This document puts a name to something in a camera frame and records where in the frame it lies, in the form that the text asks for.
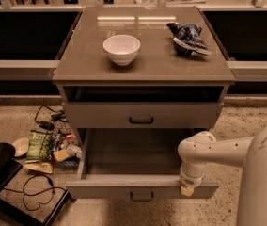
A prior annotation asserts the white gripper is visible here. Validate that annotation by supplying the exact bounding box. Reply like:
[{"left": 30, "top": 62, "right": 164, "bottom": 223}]
[{"left": 180, "top": 166, "right": 204, "bottom": 197}]

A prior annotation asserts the grey drawer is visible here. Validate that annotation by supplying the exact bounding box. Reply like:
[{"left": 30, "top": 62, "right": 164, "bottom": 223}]
[
  {"left": 62, "top": 102, "right": 224, "bottom": 129},
  {"left": 65, "top": 128, "right": 220, "bottom": 202}
]

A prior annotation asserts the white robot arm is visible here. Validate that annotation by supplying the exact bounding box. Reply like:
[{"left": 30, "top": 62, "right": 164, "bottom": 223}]
[{"left": 178, "top": 127, "right": 267, "bottom": 226}]

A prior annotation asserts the grey drawer cabinet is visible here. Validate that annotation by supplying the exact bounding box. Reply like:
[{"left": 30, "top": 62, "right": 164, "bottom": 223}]
[{"left": 51, "top": 6, "right": 237, "bottom": 184}]

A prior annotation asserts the grey top drawer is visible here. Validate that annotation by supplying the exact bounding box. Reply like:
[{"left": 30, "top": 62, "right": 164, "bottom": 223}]
[{"left": 62, "top": 102, "right": 224, "bottom": 129}]

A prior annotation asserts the yellow sponge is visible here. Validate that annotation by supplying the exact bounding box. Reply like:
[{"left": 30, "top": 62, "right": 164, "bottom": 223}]
[{"left": 53, "top": 149, "right": 71, "bottom": 162}]

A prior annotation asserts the blue can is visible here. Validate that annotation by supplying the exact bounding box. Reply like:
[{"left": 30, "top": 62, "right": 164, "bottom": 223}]
[{"left": 51, "top": 133, "right": 61, "bottom": 152}]

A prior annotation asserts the yellow snack bag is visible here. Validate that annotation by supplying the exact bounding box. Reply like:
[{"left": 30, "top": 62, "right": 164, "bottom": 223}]
[{"left": 24, "top": 162, "right": 53, "bottom": 174}]

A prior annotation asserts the blue chip bag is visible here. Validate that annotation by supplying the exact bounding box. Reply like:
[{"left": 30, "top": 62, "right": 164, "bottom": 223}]
[{"left": 166, "top": 23, "right": 212, "bottom": 56}]

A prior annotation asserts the green chip bag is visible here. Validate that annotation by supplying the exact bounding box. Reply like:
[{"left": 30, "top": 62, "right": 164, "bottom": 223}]
[{"left": 25, "top": 130, "right": 52, "bottom": 162}]

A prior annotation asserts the white bowl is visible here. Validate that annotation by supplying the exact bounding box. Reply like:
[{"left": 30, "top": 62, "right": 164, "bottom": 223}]
[{"left": 102, "top": 35, "right": 141, "bottom": 66}]

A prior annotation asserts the white plate on floor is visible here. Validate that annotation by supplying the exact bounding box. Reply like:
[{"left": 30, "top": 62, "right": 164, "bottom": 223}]
[{"left": 12, "top": 137, "right": 29, "bottom": 157}]

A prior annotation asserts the black chair base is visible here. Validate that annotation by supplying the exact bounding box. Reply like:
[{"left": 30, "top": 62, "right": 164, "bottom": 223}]
[{"left": 0, "top": 143, "right": 72, "bottom": 226}]

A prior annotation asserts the black cable on floor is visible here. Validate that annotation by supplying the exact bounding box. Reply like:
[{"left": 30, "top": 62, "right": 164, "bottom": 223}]
[{"left": 2, "top": 173, "right": 67, "bottom": 212}]

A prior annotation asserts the black power adapter cable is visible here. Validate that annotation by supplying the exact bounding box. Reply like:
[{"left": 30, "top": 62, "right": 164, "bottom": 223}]
[{"left": 33, "top": 105, "right": 68, "bottom": 132}]

